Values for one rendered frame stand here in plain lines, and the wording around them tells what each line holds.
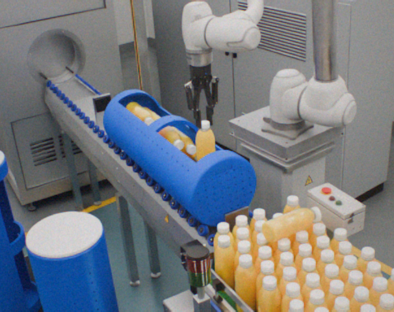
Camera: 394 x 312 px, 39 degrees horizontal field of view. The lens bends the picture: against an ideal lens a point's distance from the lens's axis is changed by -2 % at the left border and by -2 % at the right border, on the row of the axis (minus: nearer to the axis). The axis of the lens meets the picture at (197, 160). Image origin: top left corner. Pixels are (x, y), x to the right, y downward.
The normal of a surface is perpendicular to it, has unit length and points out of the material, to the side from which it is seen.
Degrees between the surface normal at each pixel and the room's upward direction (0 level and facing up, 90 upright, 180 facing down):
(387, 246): 0
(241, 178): 90
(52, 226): 0
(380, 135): 90
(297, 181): 90
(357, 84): 90
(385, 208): 0
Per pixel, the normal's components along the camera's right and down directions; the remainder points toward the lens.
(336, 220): -0.87, 0.28
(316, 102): -0.68, 0.41
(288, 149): 0.59, 0.34
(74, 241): -0.07, -0.88
